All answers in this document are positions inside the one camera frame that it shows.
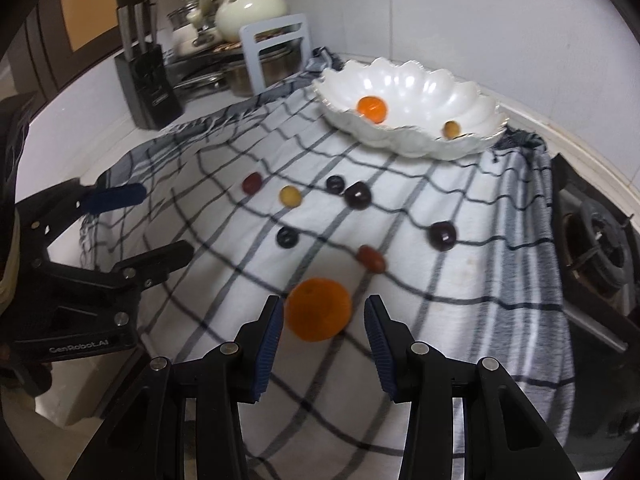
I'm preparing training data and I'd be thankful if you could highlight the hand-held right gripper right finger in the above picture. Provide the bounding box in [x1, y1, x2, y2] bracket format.
[363, 295, 576, 480]

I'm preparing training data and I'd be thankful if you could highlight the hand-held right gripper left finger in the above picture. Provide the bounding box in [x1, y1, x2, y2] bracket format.
[67, 295, 285, 480]

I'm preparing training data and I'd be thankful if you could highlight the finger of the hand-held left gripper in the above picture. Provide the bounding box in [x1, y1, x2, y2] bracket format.
[30, 240, 195, 311]
[15, 177, 147, 261]

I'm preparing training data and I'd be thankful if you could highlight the orange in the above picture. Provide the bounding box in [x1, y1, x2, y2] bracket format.
[284, 276, 353, 343]
[357, 95, 389, 125]

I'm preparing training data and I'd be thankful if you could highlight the large dark brown fruit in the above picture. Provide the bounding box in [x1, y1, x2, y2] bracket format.
[343, 182, 372, 211]
[428, 221, 458, 252]

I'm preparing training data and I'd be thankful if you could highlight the white scalloped bowl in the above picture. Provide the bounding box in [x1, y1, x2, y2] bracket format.
[312, 56, 510, 161]

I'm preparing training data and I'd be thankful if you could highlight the checkered cloth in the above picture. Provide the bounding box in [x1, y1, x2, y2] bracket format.
[80, 47, 576, 476]

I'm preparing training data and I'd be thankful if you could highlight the brown-red jujube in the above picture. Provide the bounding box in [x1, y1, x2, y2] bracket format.
[356, 245, 388, 273]

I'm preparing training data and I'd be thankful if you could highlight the black knife block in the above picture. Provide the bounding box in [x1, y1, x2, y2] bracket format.
[114, 44, 183, 131]

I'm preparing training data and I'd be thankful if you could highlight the glass pan lid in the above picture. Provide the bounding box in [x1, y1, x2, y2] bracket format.
[172, 71, 231, 101]

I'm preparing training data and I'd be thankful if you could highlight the dark wooden cabinet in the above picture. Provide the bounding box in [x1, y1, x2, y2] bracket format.
[27, 0, 123, 93]

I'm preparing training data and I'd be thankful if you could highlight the steel knife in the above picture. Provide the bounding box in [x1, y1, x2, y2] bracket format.
[132, 2, 152, 53]
[116, 5, 132, 58]

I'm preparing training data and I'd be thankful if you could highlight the steel pot with cream knob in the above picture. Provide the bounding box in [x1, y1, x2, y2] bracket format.
[167, 0, 223, 56]

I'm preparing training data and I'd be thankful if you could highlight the light grey rack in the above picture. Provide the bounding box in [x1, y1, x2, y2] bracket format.
[239, 13, 313, 98]

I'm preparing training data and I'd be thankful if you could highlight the cream ceramic pot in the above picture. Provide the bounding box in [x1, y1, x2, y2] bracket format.
[215, 0, 290, 43]

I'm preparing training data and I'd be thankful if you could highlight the gas stove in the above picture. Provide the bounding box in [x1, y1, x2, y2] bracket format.
[550, 152, 640, 356]

